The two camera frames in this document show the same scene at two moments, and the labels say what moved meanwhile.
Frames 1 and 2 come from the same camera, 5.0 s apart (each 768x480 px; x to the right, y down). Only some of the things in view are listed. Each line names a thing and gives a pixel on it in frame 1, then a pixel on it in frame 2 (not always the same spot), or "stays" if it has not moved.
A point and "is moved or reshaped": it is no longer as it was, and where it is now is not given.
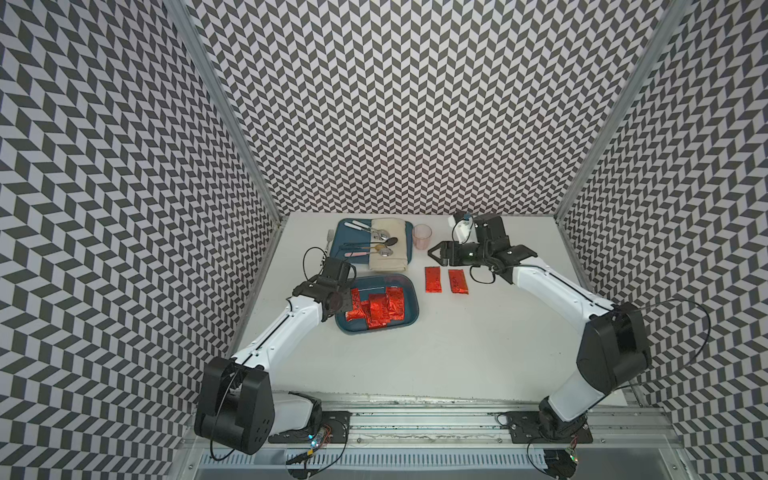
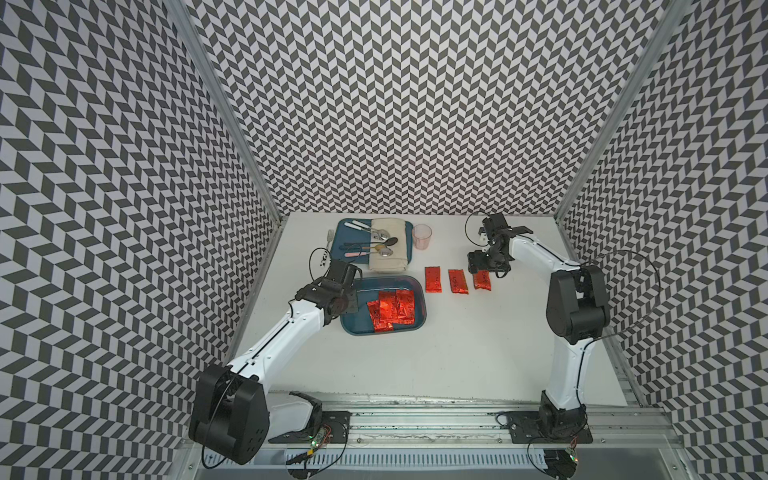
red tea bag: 458,281 stays
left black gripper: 347,302 stays
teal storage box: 411,300 is moved or reshaped
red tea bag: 433,279 stays
